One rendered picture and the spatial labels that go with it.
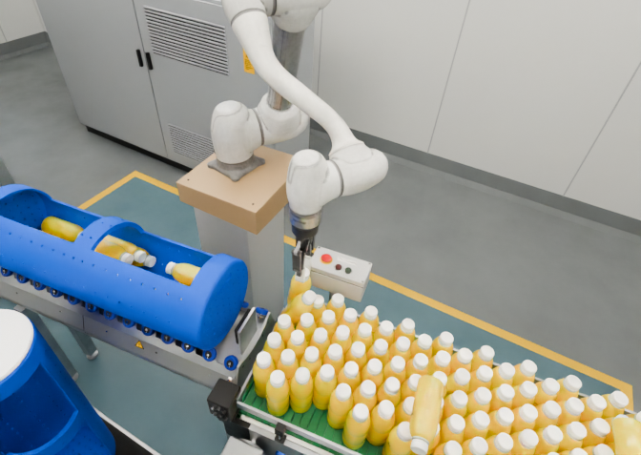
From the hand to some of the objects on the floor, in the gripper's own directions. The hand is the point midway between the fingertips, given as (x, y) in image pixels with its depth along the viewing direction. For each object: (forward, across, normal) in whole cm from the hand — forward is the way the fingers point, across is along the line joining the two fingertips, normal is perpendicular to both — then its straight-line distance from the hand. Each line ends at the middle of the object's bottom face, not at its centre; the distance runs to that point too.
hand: (302, 268), depth 127 cm
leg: (+116, +9, -118) cm, 166 cm away
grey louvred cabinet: (+115, -177, -184) cm, 280 cm away
